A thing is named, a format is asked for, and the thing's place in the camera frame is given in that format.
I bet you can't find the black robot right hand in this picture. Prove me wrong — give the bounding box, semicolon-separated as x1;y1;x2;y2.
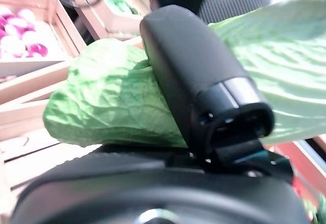
10;4;315;224

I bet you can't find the napa cabbage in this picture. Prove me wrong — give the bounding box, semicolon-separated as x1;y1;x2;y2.
43;0;326;148

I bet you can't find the wooden green vegetable crate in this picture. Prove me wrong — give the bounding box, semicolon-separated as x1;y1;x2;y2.
57;0;151;35

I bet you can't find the purple white onion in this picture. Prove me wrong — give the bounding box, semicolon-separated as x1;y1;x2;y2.
0;35;26;57
28;43;49;58
17;8;36;22

